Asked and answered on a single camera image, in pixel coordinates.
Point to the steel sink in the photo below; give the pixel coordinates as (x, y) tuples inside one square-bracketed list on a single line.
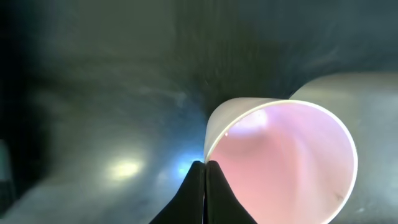
[(93, 109)]

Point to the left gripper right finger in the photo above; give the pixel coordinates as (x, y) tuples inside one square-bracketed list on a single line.
[(220, 202)]

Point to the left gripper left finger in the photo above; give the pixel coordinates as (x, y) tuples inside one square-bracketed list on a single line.
[(189, 199)]

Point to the white cup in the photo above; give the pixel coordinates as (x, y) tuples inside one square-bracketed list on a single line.
[(280, 155), (373, 124)]

